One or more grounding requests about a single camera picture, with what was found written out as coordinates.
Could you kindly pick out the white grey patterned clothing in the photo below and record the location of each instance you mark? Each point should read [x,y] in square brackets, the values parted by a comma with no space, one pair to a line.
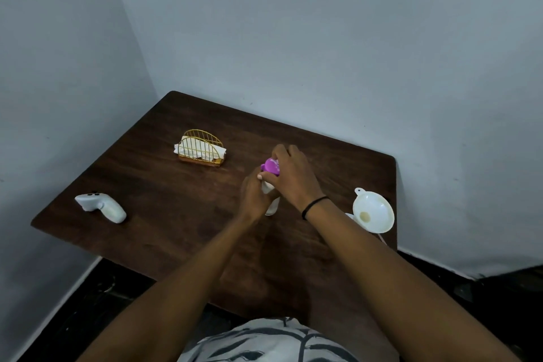
[263,344]

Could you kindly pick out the clear bottle with purple lid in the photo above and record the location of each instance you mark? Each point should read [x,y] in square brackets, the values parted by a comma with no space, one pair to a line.
[272,207]

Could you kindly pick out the dark wooden table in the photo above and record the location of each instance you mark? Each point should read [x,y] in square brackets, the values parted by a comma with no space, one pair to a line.
[169,204]

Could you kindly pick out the person's left hand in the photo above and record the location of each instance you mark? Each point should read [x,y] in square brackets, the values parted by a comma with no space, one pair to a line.
[252,200]

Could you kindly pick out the black wristband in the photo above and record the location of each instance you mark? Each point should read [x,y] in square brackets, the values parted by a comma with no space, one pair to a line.
[314,204]

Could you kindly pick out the white plastic funnel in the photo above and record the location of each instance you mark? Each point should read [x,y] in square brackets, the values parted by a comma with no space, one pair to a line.
[375,209]

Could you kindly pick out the person's right forearm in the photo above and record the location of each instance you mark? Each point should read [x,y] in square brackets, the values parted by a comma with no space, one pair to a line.
[403,298]

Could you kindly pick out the purple bottle cap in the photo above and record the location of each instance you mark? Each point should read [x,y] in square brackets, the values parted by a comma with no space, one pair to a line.
[271,166]

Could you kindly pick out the white handheld controller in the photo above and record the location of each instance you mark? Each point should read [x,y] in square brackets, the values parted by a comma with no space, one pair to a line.
[106,209]

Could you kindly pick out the person's right hand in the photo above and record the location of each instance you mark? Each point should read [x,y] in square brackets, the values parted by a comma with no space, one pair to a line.
[295,179]

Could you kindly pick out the white spray bottle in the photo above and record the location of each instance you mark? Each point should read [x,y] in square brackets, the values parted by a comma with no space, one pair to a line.
[350,218]

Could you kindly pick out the black spray nozzle with tube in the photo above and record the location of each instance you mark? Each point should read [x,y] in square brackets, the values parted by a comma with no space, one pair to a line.
[381,238]

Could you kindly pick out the person's left forearm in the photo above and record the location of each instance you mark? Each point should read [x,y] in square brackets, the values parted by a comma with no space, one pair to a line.
[169,306]

